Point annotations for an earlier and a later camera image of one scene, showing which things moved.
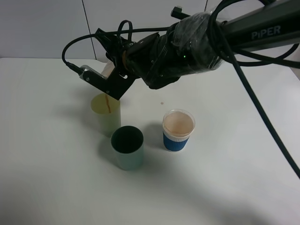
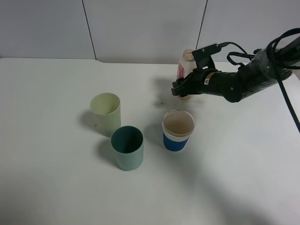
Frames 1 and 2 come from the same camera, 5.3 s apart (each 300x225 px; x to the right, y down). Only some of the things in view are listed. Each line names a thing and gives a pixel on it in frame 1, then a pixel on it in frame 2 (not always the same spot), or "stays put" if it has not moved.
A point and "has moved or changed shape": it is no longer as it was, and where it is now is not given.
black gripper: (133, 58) -> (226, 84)
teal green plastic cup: (127, 143) stays put
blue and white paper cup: (177, 124) stays put
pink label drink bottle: (105, 69) has moved or changed shape
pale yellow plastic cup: (107, 110) stays put
